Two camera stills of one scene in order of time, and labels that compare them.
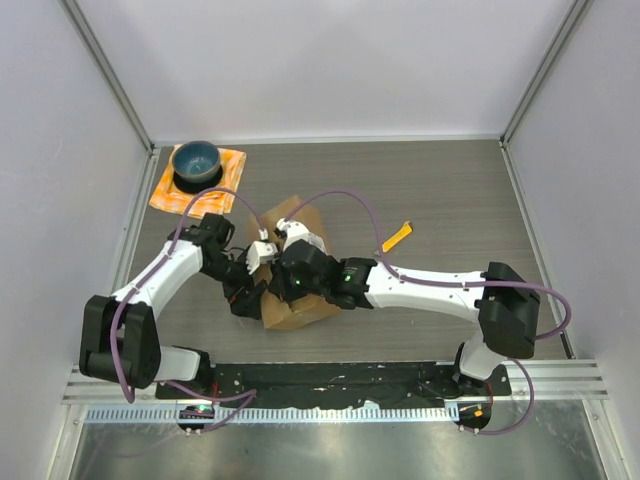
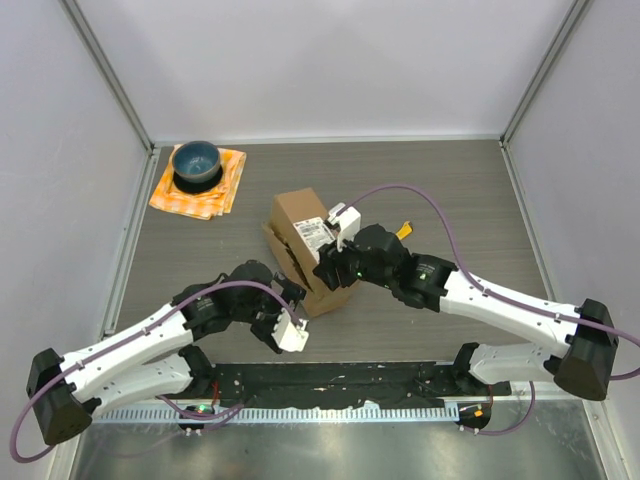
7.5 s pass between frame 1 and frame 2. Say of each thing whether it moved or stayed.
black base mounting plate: stayed
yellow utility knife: stayed
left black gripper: moved
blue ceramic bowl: stayed
